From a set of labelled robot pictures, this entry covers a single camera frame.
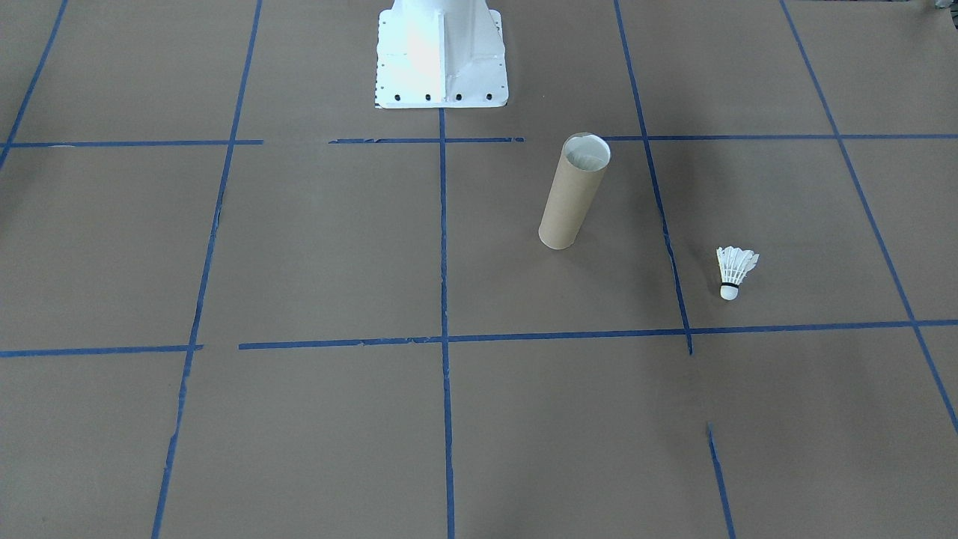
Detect white feather shuttlecock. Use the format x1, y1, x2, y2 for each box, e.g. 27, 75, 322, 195
716, 246, 760, 302

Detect white arm pedestal base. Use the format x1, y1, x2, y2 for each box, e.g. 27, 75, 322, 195
373, 0, 510, 110

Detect brown cardboard tube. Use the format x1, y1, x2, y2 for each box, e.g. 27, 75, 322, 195
538, 133, 612, 251

